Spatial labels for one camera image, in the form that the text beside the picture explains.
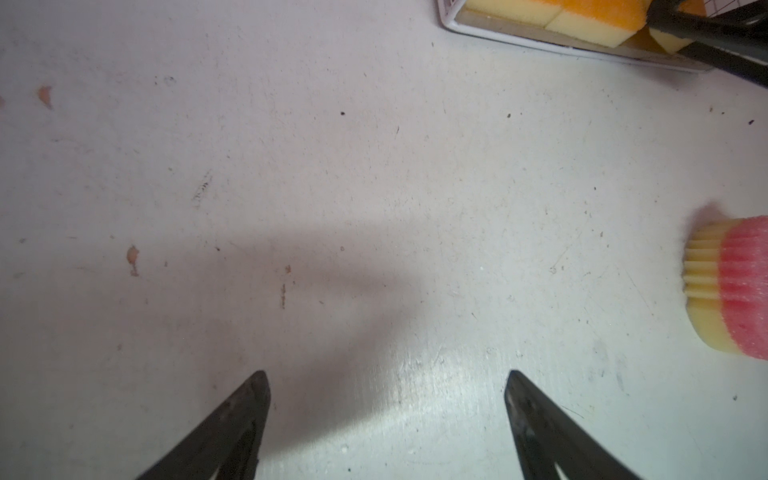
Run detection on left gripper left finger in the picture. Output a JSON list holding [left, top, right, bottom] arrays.
[[139, 370, 271, 479]]

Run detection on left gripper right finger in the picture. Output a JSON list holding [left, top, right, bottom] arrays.
[[504, 370, 639, 480]]

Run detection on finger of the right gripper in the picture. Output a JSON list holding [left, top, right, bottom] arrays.
[[647, 1, 767, 87]]

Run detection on white wire wooden shelf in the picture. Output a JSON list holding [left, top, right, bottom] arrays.
[[436, 0, 768, 74]]

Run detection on orange sponge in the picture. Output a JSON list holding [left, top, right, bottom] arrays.
[[464, 0, 563, 27], [545, 0, 647, 48]]

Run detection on pink smiley sponge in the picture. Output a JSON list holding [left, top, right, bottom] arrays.
[[682, 216, 767, 360]]

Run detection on yellow sponge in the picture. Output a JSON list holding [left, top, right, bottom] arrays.
[[648, 0, 707, 55]]

